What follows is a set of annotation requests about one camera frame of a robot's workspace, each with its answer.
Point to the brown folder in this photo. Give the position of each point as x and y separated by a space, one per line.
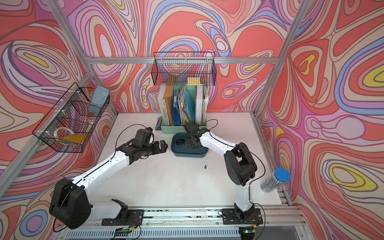
168 99

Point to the white tape roll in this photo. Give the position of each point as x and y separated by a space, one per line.
62 132

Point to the yellow pad in basket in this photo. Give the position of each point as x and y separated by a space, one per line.
75 138

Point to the grey blue sponge block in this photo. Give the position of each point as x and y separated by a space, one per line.
100 96

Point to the mint green file organizer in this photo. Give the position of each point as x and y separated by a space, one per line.
186 97

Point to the grey stapler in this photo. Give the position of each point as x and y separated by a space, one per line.
159 124

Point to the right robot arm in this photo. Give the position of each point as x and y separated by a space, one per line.
240 165

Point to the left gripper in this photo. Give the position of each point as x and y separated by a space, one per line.
157 149

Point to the teal plastic storage tray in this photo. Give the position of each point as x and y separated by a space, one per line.
183 151

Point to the blue folder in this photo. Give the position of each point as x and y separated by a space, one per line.
176 114

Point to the yellow sticky note pad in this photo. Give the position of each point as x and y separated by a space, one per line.
193 81

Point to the black wire basket wall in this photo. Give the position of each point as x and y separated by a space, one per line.
73 110
173 68

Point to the black wire basket back wall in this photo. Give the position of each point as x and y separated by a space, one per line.
173 68

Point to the black wire basket left wall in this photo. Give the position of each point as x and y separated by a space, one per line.
73 110

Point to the white binder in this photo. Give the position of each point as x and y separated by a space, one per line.
199 104

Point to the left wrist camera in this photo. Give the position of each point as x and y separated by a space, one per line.
145 136

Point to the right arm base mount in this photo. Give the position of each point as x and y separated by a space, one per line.
236 217

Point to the blue lid clear jar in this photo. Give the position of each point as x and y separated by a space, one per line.
277 178

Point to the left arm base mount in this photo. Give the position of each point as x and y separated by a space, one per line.
126 218

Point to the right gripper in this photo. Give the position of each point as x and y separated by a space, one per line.
187 143

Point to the pile of black wing nuts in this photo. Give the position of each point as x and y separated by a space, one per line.
180 142

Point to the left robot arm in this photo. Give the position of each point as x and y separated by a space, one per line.
70 203

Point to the aluminium front rail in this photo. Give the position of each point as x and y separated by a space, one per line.
211 223

